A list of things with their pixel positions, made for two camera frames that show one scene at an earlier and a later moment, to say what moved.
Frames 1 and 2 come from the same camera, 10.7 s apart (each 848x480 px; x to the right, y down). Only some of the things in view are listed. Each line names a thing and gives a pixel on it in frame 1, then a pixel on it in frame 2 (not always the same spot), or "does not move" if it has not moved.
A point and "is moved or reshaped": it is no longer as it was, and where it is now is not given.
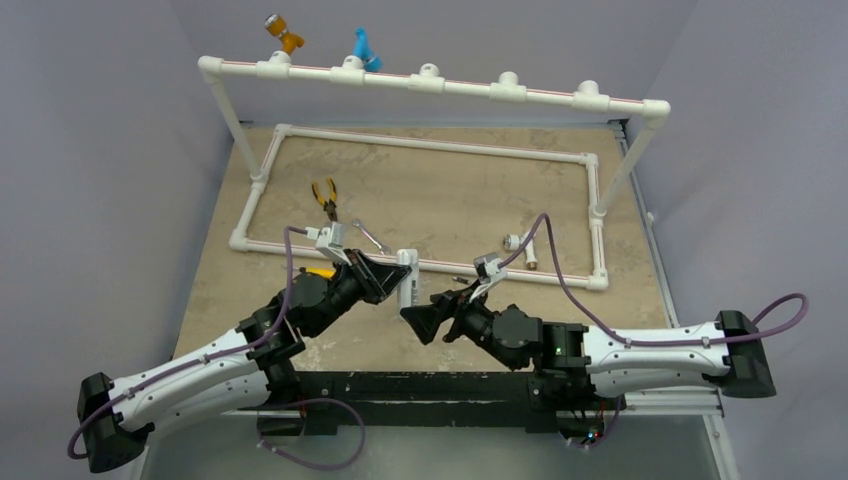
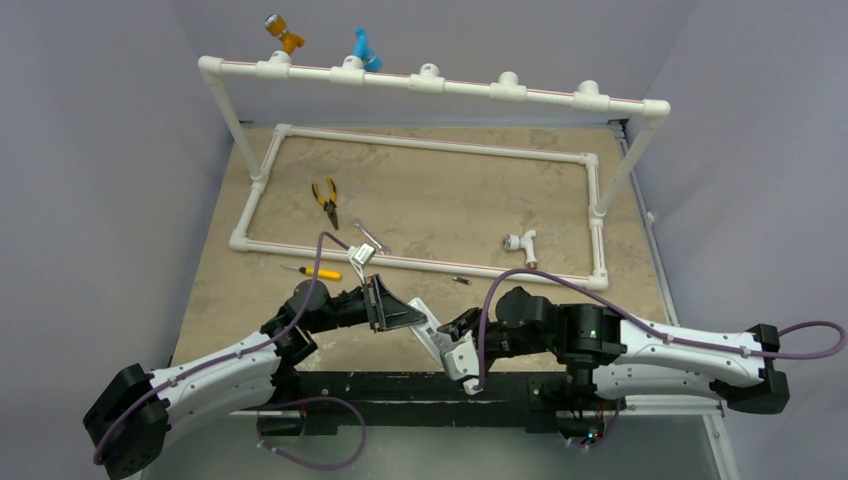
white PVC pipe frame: (585, 94) does not move
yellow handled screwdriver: (321, 271) does not move
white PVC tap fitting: (512, 242) does not move
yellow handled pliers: (330, 205) does not move
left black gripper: (375, 279) to (388, 312)
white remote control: (408, 288) is moved or reshaped
